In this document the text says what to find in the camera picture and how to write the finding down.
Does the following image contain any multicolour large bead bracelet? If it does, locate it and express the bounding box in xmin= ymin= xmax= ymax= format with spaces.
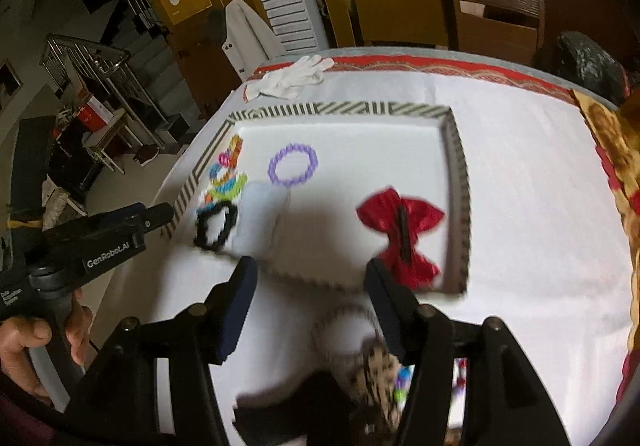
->
xmin=391 ymin=357 xmax=469 ymax=407

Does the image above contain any leopard print hair bow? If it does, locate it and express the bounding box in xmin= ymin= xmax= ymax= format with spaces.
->
xmin=347 ymin=342 xmax=402 ymax=445

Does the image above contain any rainbow bead bracelet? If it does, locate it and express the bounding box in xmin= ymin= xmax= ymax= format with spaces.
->
xmin=208 ymin=134 xmax=245 ymax=187

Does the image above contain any purple bead bracelet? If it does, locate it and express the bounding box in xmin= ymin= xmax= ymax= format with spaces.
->
xmin=267 ymin=141 xmax=320 ymax=189

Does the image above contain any person's left hand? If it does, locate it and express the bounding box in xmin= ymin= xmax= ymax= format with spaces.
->
xmin=1 ymin=289 xmax=93 ymax=404

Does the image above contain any black scrunchie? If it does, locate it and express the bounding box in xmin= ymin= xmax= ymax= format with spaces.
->
xmin=193 ymin=200 xmax=238 ymax=253

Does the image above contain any white fluffy scrunchie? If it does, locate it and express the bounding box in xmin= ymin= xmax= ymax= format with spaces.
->
xmin=224 ymin=181 xmax=290 ymax=262

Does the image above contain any red satin hair bow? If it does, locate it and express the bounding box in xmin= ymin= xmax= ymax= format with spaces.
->
xmin=356 ymin=188 xmax=446 ymax=290

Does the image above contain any red white box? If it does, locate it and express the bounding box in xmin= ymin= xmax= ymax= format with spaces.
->
xmin=76 ymin=94 xmax=114 ymax=133

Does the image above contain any striped black white tray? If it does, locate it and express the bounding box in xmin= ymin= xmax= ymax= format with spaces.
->
xmin=162 ymin=101 xmax=471 ymax=295

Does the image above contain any metal stair railing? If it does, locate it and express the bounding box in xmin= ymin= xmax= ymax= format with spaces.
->
xmin=40 ymin=34 xmax=167 ymax=149

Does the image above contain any white cotton glove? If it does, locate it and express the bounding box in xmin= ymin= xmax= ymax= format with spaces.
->
xmin=243 ymin=54 xmax=335 ymax=102

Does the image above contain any floral orange red blanket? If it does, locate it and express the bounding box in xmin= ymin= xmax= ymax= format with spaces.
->
xmin=572 ymin=89 xmax=639 ymax=403

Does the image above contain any wooden chair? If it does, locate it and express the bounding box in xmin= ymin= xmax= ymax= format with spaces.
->
xmin=447 ymin=0 xmax=546 ymax=66

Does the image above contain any black plastic bag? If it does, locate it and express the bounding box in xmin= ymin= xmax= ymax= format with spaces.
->
xmin=551 ymin=31 xmax=629 ymax=106

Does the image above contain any colourful green bead bracelet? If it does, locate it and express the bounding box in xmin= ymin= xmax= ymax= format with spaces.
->
xmin=199 ymin=171 xmax=249 ymax=210

